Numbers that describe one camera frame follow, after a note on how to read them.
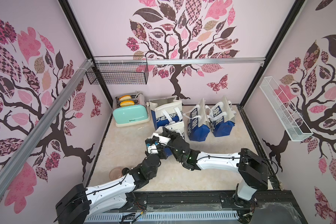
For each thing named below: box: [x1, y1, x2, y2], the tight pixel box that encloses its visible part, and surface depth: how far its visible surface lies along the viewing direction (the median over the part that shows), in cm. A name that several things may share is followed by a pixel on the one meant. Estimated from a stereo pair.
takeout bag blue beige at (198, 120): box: [182, 98, 211, 142], surface depth 91 cm
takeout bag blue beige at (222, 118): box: [208, 95, 237, 138], surface depth 94 cm
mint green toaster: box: [112, 93, 151, 128], surface depth 102 cm
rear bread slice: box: [118, 94, 132, 102], surface depth 101 cm
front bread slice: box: [119, 100, 135, 107], surface depth 98 cm
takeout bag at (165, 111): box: [148, 97, 183, 131], surface depth 89 cm
